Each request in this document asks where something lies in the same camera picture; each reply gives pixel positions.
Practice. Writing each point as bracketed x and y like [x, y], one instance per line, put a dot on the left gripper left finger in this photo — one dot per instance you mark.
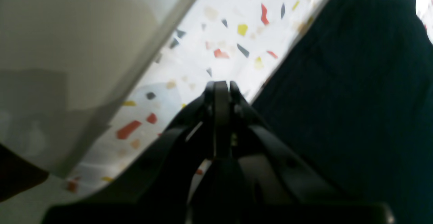
[155, 188]

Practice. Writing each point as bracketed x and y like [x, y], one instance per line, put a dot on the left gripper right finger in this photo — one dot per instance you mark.
[293, 192]

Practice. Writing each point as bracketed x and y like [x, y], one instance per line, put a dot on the black t-shirt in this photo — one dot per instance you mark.
[354, 96]

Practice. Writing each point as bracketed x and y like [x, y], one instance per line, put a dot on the terrazzo patterned tablecloth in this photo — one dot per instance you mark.
[232, 40]

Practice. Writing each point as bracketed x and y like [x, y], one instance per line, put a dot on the white left panel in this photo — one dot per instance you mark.
[66, 67]

